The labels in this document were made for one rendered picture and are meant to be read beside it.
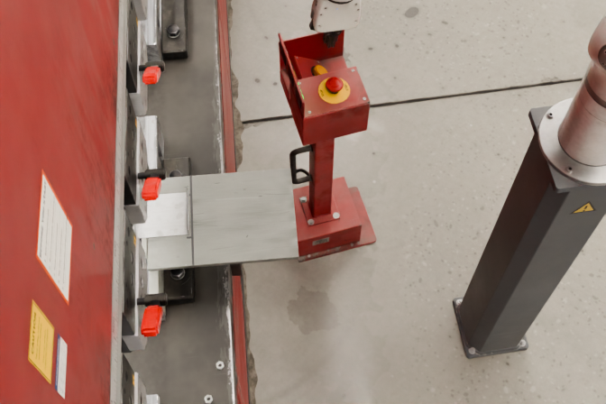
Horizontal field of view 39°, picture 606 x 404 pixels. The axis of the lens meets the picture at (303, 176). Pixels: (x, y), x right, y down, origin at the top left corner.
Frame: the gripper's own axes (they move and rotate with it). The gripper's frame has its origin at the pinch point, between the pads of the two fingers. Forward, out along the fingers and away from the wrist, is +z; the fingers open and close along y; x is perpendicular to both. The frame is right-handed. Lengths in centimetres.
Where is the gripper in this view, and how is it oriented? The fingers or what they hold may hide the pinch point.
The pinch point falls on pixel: (330, 37)
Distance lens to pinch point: 195.1
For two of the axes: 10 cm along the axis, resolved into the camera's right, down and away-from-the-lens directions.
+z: -0.9, 5.1, 8.5
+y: 9.6, -1.7, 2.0
